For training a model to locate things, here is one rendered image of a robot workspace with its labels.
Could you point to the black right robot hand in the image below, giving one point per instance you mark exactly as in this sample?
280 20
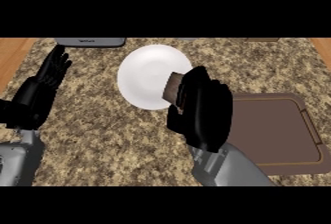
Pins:
206 116

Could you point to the white round plate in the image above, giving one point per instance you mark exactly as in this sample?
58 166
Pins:
148 75

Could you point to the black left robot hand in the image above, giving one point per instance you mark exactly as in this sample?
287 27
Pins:
33 99

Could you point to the brown cupcake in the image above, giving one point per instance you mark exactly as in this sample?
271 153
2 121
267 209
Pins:
172 87

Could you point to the brown rectangular tray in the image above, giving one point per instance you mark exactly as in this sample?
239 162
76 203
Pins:
275 134

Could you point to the grey appliance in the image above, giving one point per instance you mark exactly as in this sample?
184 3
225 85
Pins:
91 41

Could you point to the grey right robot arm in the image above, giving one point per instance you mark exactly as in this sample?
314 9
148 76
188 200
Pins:
228 169

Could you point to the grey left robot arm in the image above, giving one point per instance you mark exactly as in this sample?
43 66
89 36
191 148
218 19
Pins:
20 160

